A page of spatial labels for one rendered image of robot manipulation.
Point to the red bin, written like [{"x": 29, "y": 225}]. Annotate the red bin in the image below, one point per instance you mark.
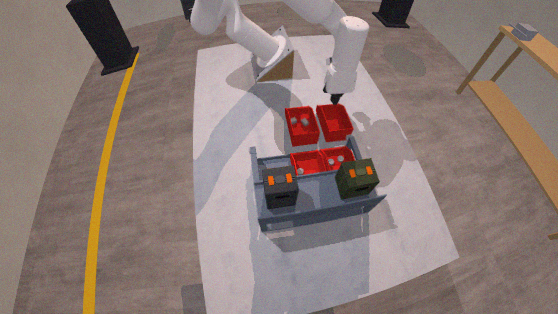
[
  {"x": 338, "y": 122},
  {"x": 333, "y": 153},
  {"x": 309, "y": 161},
  {"x": 298, "y": 128}
]

